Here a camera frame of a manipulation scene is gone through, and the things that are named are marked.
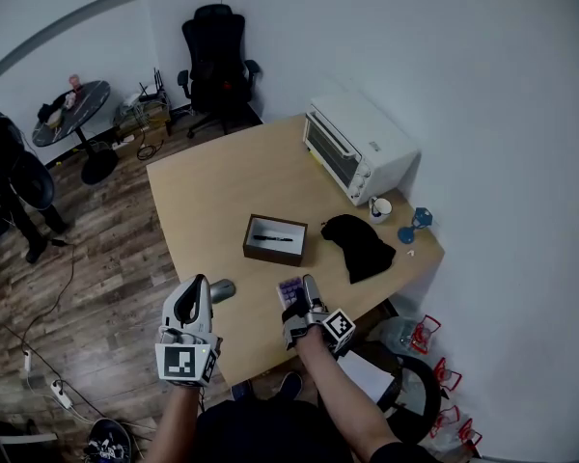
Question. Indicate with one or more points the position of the white power strip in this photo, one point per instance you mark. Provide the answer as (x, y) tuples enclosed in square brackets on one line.
[(62, 394), (27, 361), (123, 143)]

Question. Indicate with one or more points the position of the white paper sheet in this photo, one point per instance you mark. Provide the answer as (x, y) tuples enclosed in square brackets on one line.
[(366, 376)]

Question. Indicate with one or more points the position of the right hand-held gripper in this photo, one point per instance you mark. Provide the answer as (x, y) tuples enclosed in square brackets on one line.
[(338, 328)]

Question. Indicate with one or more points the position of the black tray of gripper parts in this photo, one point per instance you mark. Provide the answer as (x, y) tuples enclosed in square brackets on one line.
[(108, 444)]

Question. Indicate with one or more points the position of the grey computer mouse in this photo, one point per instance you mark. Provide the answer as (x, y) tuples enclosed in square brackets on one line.
[(222, 291)]

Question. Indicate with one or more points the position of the black router with antennas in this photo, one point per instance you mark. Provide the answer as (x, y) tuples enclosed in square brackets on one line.
[(154, 93)]

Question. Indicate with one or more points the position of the white toaster oven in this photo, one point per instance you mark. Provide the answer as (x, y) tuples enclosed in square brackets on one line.
[(371, 143)]

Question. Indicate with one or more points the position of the person's left blue shoe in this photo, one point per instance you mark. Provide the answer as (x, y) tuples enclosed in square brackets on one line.
[(242, 391)]

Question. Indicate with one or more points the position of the person's left forearm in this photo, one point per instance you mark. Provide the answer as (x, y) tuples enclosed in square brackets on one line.
[(173, 427)]

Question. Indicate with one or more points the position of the round black marble table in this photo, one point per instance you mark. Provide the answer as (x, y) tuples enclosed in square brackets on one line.
[(89, 104)]

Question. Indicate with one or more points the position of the black oval tray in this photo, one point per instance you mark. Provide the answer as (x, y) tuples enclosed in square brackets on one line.
[(31, 181)]

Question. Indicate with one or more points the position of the brown box with white lining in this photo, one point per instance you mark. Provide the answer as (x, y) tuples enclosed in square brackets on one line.
[(272, 257)]

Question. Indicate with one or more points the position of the person's right forearm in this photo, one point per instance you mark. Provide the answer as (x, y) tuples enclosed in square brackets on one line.
[(338, 389)]

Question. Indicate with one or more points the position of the blue lantern ornament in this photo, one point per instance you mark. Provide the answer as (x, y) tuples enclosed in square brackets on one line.
[(407, 235)]

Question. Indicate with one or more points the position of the pink figurine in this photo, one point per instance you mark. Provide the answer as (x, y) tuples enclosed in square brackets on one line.
[(74, 82)]

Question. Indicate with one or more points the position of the person's black clothing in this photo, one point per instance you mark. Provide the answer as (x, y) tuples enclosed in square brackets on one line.
[(270, 437)]

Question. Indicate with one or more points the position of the black office chair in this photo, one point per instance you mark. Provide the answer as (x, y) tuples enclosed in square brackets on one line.
[(217, 61)]

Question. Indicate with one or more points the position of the low shelf with boxes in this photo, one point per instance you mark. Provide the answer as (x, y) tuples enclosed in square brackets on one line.
[(142, 116)]

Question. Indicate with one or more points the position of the black bundle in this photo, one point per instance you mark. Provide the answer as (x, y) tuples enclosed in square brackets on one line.
[(48, 113)]

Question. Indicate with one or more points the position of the white mug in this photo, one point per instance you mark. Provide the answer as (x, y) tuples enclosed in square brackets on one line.
[(380, 210)]

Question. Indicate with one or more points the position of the round black bin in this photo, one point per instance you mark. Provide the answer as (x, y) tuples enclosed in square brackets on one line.
[(433, 393)]

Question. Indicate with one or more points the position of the grey furniture frame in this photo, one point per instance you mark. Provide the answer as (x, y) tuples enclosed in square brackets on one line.
[(24, 438)]

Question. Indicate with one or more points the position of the black cloth bag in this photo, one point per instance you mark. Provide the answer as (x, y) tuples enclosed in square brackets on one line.
[(362, 249)]

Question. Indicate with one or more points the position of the person's right blue shoe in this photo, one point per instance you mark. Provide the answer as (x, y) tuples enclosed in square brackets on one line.
[(291, 385)]

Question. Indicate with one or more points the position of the purple and white keypad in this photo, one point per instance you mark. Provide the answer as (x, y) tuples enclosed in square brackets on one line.
[(289, 291)]

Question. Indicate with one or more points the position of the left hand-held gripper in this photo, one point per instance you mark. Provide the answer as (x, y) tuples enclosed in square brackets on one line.
[(181, 360)]

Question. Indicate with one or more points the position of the person's blue shoe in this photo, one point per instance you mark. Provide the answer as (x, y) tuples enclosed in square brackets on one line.
[(291, 385), (242, 391)]

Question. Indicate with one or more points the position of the small white item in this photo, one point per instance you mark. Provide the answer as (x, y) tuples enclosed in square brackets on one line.
[(69, 100)]

